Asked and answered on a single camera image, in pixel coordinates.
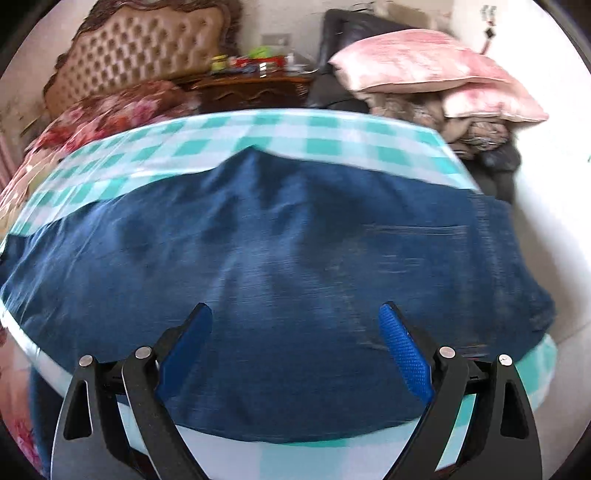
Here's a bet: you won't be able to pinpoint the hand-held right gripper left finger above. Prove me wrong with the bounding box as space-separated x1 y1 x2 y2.
51 302 214 480

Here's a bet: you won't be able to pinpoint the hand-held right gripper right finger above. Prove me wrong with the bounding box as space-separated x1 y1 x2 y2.
378 301 543 480

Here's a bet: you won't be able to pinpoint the black leather chair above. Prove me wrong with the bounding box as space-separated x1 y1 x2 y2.
307 8 522 204

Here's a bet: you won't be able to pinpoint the carved wooden nightstand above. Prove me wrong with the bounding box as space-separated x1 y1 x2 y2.
178 69 315 112

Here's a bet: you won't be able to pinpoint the blue denim pants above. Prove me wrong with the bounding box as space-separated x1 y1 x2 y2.
0 147 557 446

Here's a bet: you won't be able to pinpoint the teal checked cloth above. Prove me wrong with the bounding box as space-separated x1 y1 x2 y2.
0 108 559 480

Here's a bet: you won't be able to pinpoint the red floral blanket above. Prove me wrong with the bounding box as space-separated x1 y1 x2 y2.
0 80 201 232

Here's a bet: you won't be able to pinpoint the clutter of items on nightstand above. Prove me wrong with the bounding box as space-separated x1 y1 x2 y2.
231 55 288 69

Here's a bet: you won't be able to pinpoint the brown tufted headboard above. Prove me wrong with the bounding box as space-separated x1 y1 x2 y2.
44 0 243 118

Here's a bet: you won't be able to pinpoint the large pink pillow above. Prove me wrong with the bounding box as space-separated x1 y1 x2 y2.
329 28 511 93

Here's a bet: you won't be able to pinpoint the small pink pillow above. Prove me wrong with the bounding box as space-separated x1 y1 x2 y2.
441 83 549 123

